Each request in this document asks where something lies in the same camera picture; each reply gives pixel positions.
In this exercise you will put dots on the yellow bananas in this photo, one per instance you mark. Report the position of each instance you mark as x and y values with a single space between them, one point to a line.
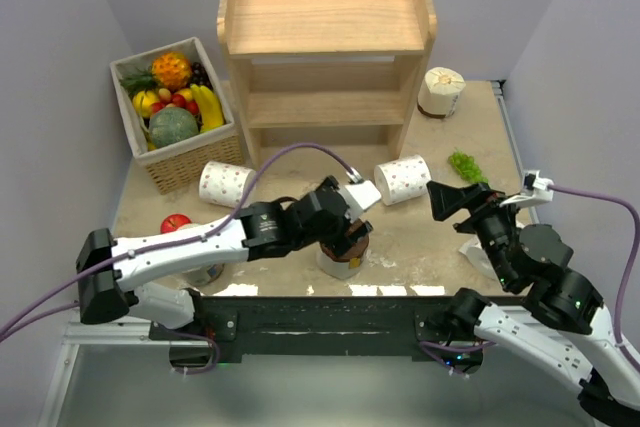
210 108

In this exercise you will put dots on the red apple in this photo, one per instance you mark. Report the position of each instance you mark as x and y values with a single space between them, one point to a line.
174 222

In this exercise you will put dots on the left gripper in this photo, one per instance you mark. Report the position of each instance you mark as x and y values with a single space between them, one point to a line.
361 229

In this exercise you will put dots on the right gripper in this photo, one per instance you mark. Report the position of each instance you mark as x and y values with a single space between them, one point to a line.
447 198

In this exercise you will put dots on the green grape bunch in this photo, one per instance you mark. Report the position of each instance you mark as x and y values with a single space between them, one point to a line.
466 168

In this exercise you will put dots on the dark grape bunch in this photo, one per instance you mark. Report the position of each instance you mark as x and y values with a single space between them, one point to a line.
200 76

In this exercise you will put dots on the wooden three-tier shelf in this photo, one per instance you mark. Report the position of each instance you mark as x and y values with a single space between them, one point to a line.
323 70

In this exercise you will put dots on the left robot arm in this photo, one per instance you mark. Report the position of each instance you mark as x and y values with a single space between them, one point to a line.
116 276

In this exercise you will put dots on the dotted paper roll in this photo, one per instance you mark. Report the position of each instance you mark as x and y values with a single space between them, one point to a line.
402 179
224 184
480 257

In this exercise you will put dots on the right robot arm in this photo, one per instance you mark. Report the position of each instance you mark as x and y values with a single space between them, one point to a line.
597 362

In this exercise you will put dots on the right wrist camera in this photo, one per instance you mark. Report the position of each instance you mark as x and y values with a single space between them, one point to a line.
536 190

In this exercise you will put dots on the wicker basket with liner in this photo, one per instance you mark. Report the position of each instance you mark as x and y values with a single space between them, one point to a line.
179 164

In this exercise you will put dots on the orange pineapple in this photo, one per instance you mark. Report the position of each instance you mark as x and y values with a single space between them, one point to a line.
171 70

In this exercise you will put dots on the green melon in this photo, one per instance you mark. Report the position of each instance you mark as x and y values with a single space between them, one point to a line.
172 125

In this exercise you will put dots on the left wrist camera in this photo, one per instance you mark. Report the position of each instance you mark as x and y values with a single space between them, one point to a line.
359 194

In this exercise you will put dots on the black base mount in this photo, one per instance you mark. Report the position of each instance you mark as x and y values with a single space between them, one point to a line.
313 326

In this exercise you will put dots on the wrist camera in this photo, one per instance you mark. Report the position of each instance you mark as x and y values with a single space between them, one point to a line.
359 194
536 190

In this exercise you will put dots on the paper roll cartoon label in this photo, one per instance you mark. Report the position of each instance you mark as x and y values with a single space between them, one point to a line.
346 266

